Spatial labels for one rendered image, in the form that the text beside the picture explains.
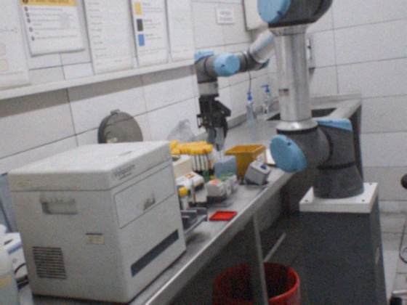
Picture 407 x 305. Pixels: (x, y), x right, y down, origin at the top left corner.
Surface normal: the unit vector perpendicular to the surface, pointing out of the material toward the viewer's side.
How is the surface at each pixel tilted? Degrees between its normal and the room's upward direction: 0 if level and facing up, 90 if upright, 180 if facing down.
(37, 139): 90
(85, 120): 90
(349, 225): 90
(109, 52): 94
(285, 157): 98
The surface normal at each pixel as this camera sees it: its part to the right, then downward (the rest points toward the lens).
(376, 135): -0.43, 0.23
